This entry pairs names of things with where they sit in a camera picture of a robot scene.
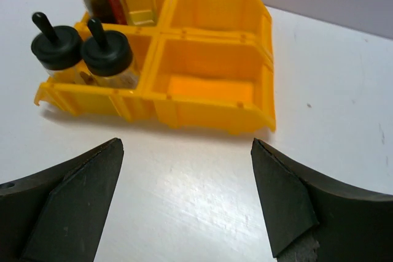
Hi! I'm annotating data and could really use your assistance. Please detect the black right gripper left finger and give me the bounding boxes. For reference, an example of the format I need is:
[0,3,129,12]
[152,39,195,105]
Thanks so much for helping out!
[1,138,124,261]

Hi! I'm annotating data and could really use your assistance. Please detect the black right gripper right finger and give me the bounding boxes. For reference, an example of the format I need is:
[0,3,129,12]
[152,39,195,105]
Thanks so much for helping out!
[251,139,392,261]

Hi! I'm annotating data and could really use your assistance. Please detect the black-lid white spice jar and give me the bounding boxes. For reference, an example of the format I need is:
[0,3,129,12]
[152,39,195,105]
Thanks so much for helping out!
[81,17,139,89]

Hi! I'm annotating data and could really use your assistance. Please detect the yellow four-compartment plastic bin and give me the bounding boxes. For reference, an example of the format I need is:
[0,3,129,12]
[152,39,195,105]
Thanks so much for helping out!
[34,0,276,134]

